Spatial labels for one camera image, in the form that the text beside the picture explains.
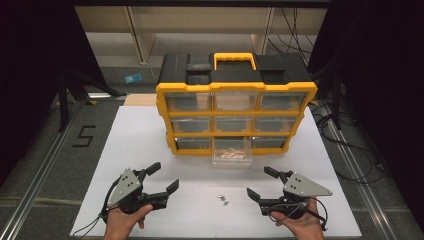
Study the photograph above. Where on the clear drawer with screws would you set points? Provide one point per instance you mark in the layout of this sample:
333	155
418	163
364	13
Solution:
232	145

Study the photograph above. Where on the yellow black drawer organizer cabinet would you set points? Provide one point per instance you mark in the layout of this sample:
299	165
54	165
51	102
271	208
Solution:
235	83

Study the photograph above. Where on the black metal stand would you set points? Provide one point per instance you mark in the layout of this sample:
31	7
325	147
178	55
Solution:
62	106

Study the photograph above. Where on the person's right hand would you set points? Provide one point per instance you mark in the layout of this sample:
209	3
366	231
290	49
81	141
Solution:
305	228

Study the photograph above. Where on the small blue card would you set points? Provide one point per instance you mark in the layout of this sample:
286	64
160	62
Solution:
133	78

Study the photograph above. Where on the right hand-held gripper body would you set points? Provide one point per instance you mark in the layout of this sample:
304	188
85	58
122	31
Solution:
303	187

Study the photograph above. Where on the clear plastic drawer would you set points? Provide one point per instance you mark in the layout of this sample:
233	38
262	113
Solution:
188	101
269	142
236	101
191	124
282	101
276	124
194	143
234	124

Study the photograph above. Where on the white shelf unit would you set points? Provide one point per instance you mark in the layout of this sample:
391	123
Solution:
200	30

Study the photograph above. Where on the pile of brass screws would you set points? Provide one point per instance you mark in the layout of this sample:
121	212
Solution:
230	154

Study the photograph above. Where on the aluminium floor rail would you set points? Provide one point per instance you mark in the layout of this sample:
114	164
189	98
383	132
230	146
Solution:
40	176
358	180

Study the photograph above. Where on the wooden board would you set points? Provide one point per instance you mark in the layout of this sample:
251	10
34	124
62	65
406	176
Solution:
140	100

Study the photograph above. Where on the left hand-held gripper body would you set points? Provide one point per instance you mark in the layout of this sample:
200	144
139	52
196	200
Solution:
126	186

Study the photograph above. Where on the person's left hand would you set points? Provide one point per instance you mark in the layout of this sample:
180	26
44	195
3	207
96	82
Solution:
121	225

